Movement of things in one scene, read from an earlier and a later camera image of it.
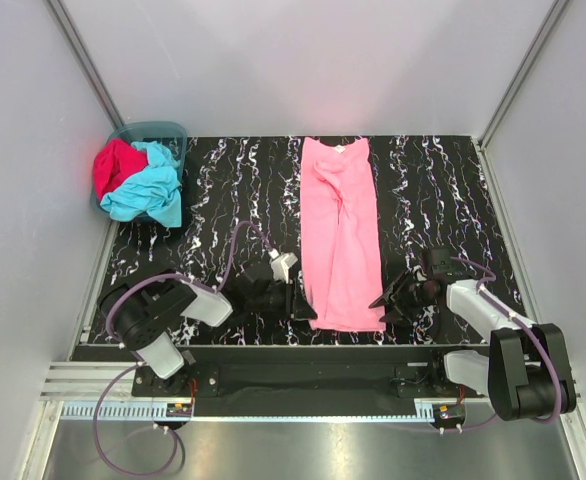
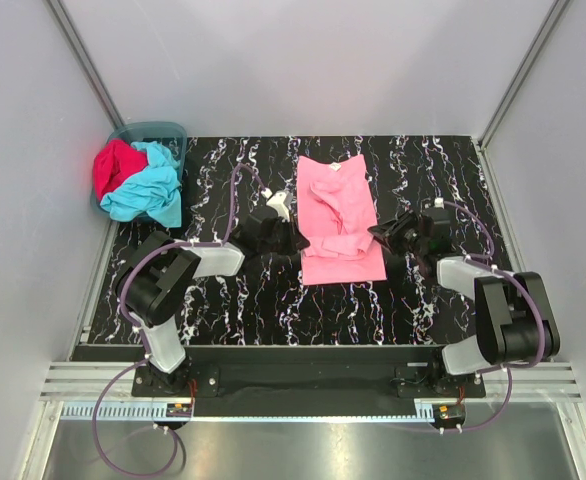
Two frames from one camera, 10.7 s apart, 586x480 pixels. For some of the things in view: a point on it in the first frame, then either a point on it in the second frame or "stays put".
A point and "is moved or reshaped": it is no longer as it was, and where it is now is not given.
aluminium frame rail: (88, 381) stays put
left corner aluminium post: (85, 62) stays put
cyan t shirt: (154, 190) stays put
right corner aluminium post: (555, 12) stays put
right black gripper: (395, 291) to (388, 231)
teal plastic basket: (171, 134) stays put
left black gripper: (302, 310) to (296, 241)
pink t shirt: (340, 237) is moved or reshaped
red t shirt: (115, 162) stays put
